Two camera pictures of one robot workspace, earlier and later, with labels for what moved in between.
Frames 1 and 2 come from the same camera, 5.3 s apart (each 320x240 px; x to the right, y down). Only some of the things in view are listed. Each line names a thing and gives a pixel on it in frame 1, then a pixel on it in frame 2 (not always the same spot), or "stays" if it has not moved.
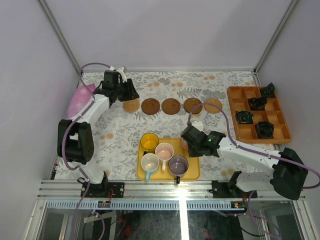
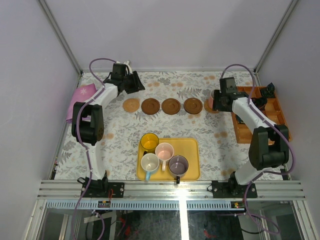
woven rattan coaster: x=131 y=106 stays
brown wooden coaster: x=150 y=106 stays
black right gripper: x=193 y=154 → x=217 y=95
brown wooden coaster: x=170 y=106 stays
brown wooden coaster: x=190 y=103 stays
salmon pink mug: x=184 y=146 → x=210 y=101
